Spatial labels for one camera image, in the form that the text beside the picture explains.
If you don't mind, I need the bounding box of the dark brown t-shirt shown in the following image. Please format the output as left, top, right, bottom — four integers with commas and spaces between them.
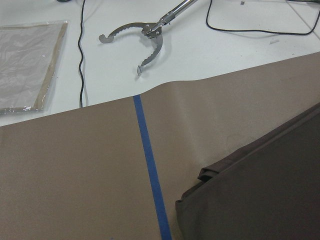
175, 105, 320, 240

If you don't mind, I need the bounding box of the brown kraft paper cover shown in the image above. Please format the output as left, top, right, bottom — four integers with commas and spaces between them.
0, 53, 320, 240

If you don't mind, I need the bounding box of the metal reacher grabber tool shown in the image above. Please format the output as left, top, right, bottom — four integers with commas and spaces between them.
98, 0, 197, 76

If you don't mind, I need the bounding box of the clear plastic bag sheet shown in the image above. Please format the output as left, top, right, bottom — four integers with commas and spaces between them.
0, 20, 68, 115

